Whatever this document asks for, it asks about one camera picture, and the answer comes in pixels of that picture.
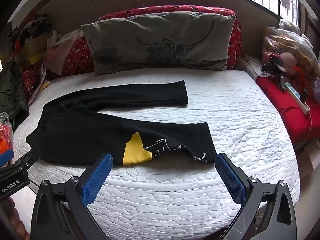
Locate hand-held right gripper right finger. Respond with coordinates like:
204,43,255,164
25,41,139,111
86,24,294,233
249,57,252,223
214,152,298,240

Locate grey floral pillow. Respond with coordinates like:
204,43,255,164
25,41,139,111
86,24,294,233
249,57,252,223
81,12,237,75

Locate pink doll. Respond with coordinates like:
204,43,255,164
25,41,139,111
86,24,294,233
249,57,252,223
262,51,300,75

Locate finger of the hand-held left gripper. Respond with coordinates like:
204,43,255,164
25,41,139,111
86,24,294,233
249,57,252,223
0,149,15,167
0,149,37,178

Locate black pants with yellow patch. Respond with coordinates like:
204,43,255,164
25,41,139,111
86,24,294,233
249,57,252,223
25,80,217,166

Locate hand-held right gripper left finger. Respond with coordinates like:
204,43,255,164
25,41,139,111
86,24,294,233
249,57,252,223
30,152,114,240

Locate white plastic bag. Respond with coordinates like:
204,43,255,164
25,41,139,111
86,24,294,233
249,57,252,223
278,19,301,35

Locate yellow cardboard box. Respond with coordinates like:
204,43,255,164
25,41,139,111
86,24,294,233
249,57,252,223
14,33,49,66

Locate white quilted bed cover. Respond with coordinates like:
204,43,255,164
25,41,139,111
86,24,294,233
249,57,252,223
11,67,300,240

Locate person's left hand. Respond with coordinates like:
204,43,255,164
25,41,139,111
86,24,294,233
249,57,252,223
0,197,30,240

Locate orange plastic bag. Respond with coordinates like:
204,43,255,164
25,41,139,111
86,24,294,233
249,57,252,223
0,112,14,156

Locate clear bag with tan stuffing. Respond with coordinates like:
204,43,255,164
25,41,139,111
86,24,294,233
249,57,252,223
262,26,320,80

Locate clear plastic bag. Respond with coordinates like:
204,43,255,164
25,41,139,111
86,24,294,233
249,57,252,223
43,29,84,76

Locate white power strip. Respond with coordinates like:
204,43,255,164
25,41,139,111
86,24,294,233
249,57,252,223
285,82,311,115

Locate red mat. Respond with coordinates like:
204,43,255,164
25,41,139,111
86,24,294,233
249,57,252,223
256,76,320,146

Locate olive green jacket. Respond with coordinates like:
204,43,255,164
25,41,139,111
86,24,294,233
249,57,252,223
0,61,30,130

